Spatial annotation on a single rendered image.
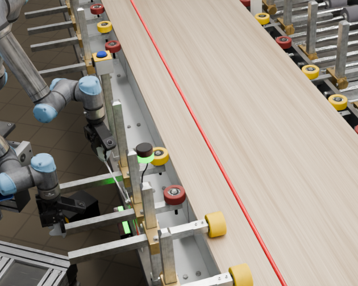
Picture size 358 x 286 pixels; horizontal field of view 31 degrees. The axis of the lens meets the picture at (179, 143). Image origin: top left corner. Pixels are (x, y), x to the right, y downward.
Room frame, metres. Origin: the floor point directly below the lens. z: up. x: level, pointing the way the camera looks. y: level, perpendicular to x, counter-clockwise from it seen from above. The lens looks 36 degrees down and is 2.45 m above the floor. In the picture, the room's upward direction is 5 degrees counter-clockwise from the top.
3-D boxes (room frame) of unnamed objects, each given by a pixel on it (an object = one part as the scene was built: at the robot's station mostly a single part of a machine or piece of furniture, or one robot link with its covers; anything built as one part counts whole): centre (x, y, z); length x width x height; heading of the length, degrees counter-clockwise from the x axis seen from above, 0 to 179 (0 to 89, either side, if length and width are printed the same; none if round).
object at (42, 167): (1.71, 0.46, 1.12); 0.09 x 0.08 x 0.11; 113
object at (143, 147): (1.83, 0.12, 1.00); 0.06 x 0.06 x 0.22; 12
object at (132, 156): (1.82, 0.17, 0.86); 0.03 x 0.03 x 0.48; 12
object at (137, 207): (1.80, 0.16, 0.85); 0.13 x 0.06 x 0.05; 12
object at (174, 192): (1.81, 0.03, 0.85); 0.08 x 0.08 x 0.11
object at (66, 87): (2.04, 0.40, 1.23); 0.11 x 0.11 x 0.08; 65
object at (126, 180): (2.04, 0.22, 0.83); 0.13 x 0.06 x 0.05; 12
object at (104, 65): (2.32, 0.28, 1.18); 0.07 x 0.07 x 0.08; 12
